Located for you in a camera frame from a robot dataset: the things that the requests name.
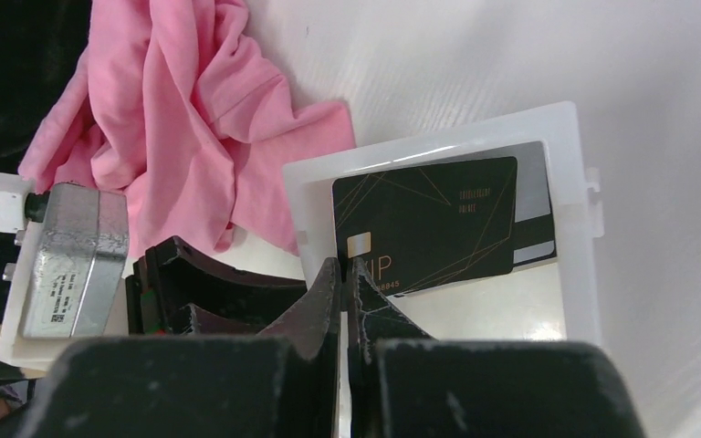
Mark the pink cloth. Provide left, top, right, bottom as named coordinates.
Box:
left=18, top=1, right=355, bottom=257

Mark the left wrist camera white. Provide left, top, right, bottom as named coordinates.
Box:
left=0, top=173, right=129, bottom=371

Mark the stack of credit cards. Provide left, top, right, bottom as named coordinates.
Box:
left=508, top=141, right=557, bottom=267

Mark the black vip card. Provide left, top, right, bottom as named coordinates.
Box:
left=331, top=157, right=518, bottom=296

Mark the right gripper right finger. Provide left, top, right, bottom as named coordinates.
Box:
left=346, top=258, right=644, bottom=437

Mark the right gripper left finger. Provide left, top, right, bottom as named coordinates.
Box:
left=20, top=258, right=341, bottom=437

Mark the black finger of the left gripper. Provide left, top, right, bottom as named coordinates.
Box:
left=144, top=236, right=307, bottom=335

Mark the white plastic tray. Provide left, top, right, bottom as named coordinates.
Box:
left=282, top=101, right=606, bottom=438

